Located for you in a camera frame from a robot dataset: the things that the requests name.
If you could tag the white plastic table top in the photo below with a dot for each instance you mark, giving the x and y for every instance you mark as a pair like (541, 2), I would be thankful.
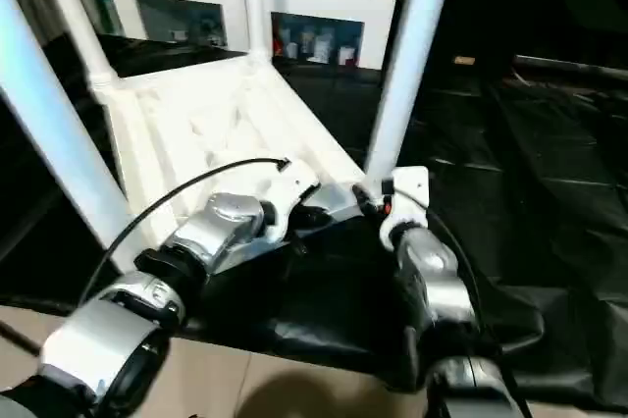
(196, 133)

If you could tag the white plastic table leg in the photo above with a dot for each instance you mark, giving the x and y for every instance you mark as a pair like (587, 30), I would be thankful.
(412, 55)
(59, 114)
(74, 16)
(254, 1)

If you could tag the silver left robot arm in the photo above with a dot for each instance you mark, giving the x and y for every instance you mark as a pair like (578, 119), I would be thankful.
(157, 310)

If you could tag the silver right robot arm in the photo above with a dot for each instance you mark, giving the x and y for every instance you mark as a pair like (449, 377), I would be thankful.
(442, 290)

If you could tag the black work mat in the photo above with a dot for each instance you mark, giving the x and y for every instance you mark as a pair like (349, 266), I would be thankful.
(530, 202)

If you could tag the small tan tag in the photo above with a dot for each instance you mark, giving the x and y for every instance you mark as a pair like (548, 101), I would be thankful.
(464, 61)

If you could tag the black work table leg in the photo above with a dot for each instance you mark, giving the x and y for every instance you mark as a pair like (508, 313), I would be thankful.
(20, 338)

